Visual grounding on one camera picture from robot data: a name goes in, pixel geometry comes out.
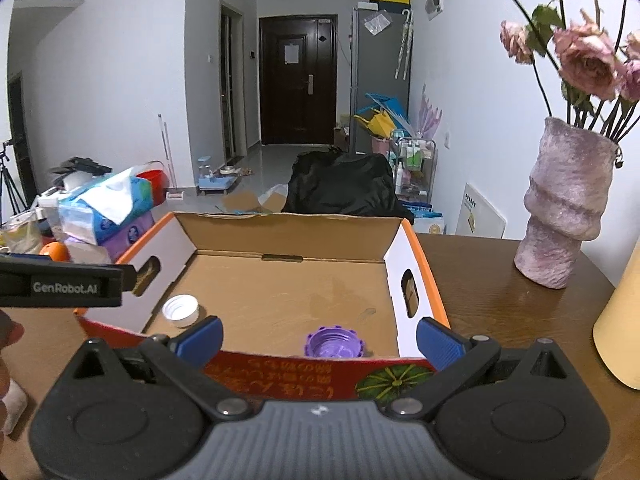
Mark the person's left hand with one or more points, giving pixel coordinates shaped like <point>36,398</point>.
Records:
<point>10,329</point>

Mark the purple bottle cap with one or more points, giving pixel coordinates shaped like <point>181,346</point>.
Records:
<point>332,342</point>

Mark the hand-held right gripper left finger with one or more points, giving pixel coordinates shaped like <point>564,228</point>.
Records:
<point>202,340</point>

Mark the grey refrigerator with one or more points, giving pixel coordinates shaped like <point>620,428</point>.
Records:
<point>380,70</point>

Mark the pink textured vase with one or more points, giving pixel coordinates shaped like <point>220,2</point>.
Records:
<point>565,200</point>

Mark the open cardboard box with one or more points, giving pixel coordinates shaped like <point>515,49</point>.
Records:
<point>245,202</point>

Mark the folded white umbrella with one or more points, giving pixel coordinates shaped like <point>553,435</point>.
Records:
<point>406,42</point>

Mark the trolley with bottles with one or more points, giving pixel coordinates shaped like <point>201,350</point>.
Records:
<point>412,160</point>

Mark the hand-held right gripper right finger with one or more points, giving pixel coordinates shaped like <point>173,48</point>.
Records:
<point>437,342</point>

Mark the purple flower decoration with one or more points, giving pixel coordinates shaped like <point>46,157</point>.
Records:
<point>431,115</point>

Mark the pet water feeder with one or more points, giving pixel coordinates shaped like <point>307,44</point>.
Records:
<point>215,177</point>

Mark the yellow bag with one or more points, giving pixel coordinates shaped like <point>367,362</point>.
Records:
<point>380,122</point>

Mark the dark wooden door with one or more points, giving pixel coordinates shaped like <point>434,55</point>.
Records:
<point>297,80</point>

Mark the blue tissue pack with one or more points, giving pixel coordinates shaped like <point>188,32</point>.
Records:
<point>95,215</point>

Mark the white mop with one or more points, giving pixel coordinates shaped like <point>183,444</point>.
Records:
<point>161,152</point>

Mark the dried pink rose bouquet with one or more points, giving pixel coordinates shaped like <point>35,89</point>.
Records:
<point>585,55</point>

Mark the red bucket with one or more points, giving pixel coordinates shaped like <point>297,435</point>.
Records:
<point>155,185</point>

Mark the white board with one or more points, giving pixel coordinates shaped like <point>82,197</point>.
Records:
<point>482,212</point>

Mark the cardboard box with red side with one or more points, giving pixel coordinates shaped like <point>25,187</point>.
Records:
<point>280,290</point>

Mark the orange fruit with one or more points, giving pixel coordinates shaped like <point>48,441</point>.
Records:
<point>55,251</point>

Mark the purple tissue pack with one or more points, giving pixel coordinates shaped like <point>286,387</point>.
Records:
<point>127,237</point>

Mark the white bottle cap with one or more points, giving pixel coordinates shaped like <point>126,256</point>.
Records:
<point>180,310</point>

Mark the clear plastic bag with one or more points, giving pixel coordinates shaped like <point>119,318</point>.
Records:
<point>377,22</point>

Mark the blue white carton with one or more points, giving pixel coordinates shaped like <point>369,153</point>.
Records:
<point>422,215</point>

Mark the black item pile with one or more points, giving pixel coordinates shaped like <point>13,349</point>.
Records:
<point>80,165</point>

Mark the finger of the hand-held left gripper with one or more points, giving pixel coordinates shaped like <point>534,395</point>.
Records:
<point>129,280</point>

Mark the yellow thermos jug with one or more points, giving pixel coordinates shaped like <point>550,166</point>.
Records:
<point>620,335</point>

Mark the black tripod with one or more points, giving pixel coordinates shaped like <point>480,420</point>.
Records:
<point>9,175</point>

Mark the white wall socket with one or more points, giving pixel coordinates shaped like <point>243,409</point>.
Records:
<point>446,139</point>

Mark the black cloth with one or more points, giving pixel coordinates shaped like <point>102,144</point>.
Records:
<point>345,185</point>

